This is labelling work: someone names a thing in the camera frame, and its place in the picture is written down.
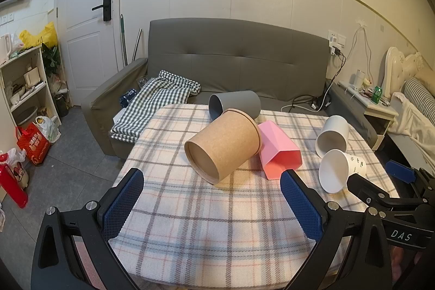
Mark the white kettle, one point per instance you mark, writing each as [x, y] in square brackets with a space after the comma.
[4, 48]

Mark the blue packet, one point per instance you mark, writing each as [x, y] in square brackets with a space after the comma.
[128, 98]

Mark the clear drinking glass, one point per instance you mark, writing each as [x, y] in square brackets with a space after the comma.
[142, 82]

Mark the green plant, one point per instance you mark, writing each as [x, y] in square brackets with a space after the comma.
[51, 60]

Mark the brown paper cup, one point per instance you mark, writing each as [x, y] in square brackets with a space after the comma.
[224, 147]

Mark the white shelf unit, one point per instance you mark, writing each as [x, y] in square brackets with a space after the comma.
[44, 86]

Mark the plain white cup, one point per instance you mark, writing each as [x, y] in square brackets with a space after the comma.
[334, 132]

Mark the white printed paper cup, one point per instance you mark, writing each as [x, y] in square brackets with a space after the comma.
[334, 171]

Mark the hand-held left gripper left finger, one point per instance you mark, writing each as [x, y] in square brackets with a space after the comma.
[122, 205]

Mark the power strip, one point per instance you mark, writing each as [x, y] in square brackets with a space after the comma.
[321, 103]

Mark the green checked cloth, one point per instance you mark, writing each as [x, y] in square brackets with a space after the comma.
[149, 103]

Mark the white plastic bag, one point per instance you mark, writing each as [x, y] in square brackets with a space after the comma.
[49, 130]

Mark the red shopping bag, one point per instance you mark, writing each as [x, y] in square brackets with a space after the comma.
[34, 145]

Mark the red fire extinguisher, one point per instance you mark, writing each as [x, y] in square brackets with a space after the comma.
[12, 186]

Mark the white door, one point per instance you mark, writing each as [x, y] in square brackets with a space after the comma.
[85, 55]

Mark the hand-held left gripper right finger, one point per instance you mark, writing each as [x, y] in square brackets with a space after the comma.
[300, 205]

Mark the grey sofa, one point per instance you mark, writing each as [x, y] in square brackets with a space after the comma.
[238, 65]

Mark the person's right hand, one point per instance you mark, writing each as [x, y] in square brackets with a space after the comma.
[399, 259]

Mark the white bedding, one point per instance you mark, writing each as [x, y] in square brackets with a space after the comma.
[414, 127]

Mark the metal pole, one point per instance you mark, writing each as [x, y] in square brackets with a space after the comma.
[136, 43]

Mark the white nightstand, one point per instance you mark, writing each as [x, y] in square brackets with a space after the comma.
[377, 111]

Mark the cartoon print bag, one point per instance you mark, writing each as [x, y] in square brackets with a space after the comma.
[19, 171]

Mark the small white tumbler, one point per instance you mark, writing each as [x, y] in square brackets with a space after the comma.
[360, 79]

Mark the grey basin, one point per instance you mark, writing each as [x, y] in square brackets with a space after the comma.
[26, 114]

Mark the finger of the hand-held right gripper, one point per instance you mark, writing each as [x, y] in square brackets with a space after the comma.
[365, 188]
[401, 170]

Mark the striped pillow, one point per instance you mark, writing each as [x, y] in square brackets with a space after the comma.
[419, 91]

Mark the yellow plastic bag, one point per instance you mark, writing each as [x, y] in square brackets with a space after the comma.
[44, 35]

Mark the cream bed headboard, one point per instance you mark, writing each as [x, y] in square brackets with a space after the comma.
[394, 65]

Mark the plaid tablecloth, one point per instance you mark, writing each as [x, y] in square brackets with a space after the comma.
[204, 225]

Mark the pink angular cup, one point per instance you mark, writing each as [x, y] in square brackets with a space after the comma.
[278, 147]

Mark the grey cup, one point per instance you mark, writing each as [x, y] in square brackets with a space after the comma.
[241, 103]

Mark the white wall socket panel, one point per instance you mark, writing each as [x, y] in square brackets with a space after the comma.
[336, 38]

